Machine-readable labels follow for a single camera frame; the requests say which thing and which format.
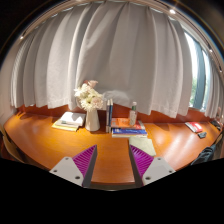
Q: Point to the flat yellow book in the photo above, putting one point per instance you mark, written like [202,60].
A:
[61,127]

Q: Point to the white curtain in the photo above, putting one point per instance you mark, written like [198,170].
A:
[116,50]

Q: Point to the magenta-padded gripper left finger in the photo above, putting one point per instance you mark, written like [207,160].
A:
[66,170]

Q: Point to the window with frame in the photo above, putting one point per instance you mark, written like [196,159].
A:
[196,76]

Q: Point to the white ceramic vase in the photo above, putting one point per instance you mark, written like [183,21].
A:
[92,121]

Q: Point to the black bag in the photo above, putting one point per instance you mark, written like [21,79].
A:
[205,155]

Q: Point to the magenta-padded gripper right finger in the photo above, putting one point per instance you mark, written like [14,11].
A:
[158,169]

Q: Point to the grey-green towel with yellow stripe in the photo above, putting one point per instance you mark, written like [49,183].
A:
[145,145]

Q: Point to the upright blue book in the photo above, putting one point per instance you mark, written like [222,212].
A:
[111,115]

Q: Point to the flat orange book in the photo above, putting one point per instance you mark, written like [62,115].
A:
[120,122]

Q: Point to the clear plastic bottle green label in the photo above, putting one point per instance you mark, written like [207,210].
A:
[133,116]

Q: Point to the flat red book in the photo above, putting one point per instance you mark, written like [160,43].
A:
[140,126]

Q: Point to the small dark object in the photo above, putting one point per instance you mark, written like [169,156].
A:
[202,135]

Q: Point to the upright grey book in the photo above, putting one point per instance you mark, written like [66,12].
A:
[107,116]

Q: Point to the red booklet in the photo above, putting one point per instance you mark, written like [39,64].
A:
[194,126]

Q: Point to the thin pale book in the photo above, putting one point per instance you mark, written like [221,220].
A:
[65,124]

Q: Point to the white and pink flower bouquet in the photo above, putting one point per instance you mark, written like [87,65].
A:
[88,96]

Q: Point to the thick white book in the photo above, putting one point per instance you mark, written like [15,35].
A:
[73,118]

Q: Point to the flat blue book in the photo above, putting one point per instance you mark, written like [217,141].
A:
[130,131]

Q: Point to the grey chair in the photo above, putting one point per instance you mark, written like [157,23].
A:
[11,150]

